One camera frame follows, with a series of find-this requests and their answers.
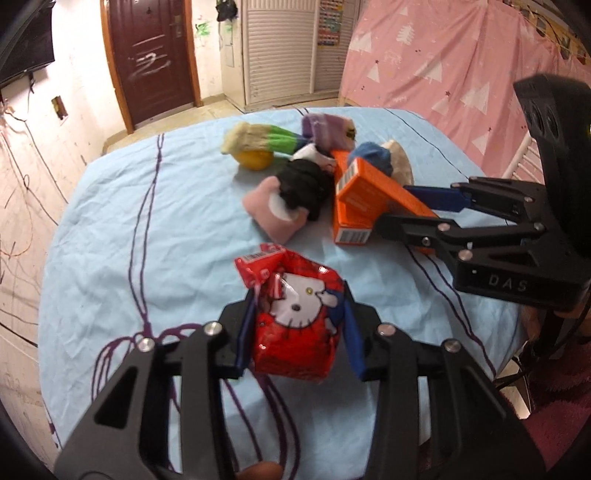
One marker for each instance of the white louvered wardrobe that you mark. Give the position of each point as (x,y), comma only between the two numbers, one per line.
(270,55)

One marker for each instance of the light blue bed sheet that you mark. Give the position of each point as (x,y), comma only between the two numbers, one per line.
(146,248)

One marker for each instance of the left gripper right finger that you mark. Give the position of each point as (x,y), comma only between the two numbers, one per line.
(352,335)

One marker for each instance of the yellow green fuzzy sock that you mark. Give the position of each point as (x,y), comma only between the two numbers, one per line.
(246,136)

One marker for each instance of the white metal chair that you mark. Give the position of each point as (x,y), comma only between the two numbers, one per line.
(526,163)

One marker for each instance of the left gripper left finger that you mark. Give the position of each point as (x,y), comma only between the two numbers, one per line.
(245,333)

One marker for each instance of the orange cardboard box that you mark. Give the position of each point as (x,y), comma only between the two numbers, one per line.
(348,226)
(370,192)

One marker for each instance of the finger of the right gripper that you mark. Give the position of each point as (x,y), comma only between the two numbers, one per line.
(406,228)
(441,199)

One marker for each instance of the pink fuzzy sock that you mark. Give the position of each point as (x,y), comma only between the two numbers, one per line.
(271,212)

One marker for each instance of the dark red wooden door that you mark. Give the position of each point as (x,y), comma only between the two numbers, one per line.
(150,52)

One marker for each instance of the operator hand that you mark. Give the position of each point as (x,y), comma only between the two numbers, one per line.
(265,470)

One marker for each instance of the small orange plastic bowl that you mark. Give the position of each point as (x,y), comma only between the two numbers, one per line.
(254,160)

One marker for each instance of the wall socket box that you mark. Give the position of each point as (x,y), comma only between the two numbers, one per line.
(59,107)

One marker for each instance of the black white sock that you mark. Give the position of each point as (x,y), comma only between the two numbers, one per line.
(307,180)

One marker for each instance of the colourful wall poster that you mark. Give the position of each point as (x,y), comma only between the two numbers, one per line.
(330,22)

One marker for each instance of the pink tree-print bed cover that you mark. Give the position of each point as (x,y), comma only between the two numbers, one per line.
(454,63)

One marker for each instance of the black wall television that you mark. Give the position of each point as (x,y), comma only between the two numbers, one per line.
(26,38)

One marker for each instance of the blue white sock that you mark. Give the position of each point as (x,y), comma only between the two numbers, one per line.
(390,158)

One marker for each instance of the red cartoon snack bag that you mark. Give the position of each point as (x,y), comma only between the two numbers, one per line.
(299,306)

